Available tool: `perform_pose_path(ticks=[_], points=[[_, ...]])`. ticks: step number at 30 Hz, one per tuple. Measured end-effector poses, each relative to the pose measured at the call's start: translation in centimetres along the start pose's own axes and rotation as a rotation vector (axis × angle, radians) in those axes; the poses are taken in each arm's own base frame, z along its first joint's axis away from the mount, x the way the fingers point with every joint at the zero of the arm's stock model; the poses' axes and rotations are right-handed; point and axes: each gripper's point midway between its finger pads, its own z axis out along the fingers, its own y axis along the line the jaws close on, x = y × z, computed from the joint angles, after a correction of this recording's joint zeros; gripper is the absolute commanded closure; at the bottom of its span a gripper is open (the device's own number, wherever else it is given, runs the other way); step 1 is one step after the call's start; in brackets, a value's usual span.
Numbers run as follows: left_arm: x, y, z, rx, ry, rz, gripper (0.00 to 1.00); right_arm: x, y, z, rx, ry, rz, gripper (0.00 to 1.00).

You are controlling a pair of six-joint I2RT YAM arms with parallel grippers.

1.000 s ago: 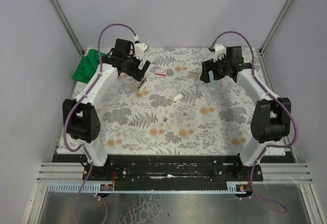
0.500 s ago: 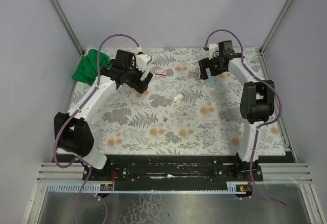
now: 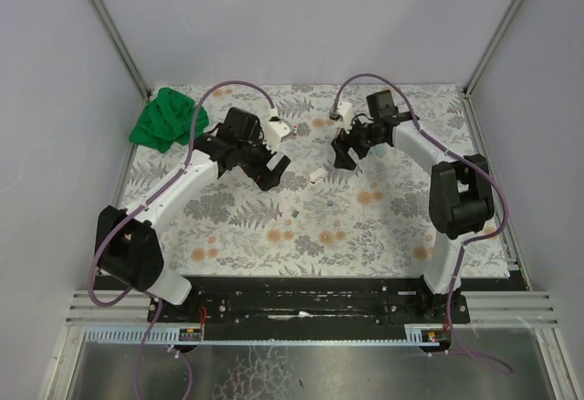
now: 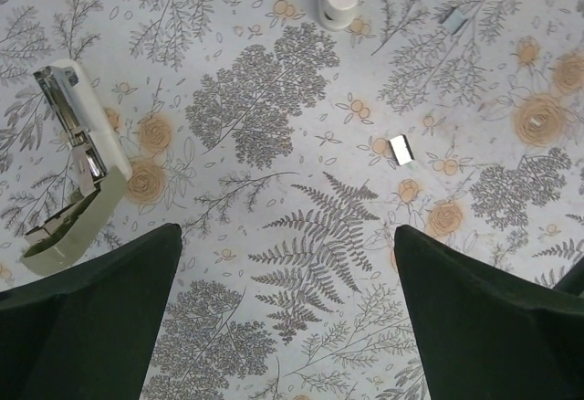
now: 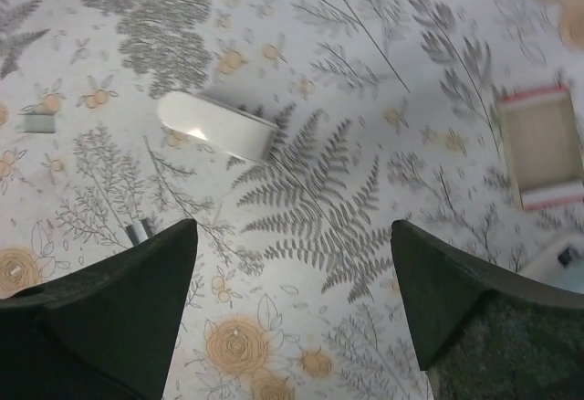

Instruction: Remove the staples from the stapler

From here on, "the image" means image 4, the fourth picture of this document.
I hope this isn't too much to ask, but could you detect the olive green stapler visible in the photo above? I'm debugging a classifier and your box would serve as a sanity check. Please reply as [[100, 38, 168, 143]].
[[21, 58, 132, 277]]

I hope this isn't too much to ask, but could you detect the small removed staple piece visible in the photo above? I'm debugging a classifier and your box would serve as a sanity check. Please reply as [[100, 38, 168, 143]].
[[440, 7, 468, 36]]

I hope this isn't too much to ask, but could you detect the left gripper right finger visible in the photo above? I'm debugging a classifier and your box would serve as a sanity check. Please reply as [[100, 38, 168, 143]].
[[394, 225, 583, 399]]

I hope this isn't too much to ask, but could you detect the floral table mat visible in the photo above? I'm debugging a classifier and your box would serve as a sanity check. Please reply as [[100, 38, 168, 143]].
[[1, 0, 583, 399]]

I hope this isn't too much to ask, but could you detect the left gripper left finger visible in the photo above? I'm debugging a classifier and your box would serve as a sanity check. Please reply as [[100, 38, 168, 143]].
[[1, 224, 183, 399]]

